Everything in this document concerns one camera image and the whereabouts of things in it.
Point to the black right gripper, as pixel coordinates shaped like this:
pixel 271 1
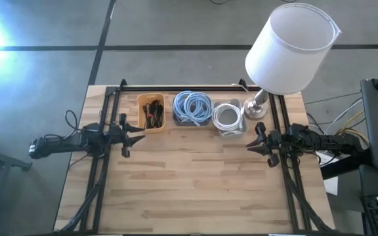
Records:
pixel 274 142

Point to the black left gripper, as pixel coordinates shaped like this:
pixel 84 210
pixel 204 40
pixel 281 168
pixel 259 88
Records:
pixel 117 136

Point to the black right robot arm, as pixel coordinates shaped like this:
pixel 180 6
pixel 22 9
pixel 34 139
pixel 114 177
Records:
pixel 340 144

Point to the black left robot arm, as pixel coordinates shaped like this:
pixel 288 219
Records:
pixel 54 147

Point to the white plastic bin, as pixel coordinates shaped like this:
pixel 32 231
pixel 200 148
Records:
pixel 241 133

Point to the yellow plastic bin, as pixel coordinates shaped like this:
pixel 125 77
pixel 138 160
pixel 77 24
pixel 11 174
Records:
pixel 140 111

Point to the grey plastic bin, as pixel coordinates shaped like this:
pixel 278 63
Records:
pixel 179 123

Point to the white paper sheet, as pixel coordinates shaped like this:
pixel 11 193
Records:
pixel 331 187

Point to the black support bar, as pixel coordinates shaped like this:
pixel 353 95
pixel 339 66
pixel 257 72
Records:
pixel 346 168

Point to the white-shaded silver table lamp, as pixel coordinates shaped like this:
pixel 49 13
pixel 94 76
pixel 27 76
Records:
pixel 290 49

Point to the black tripod stand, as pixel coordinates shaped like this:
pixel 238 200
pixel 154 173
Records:
pixel 5 160

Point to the black aluminium rig frame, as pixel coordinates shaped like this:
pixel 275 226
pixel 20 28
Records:
pixel 176 88

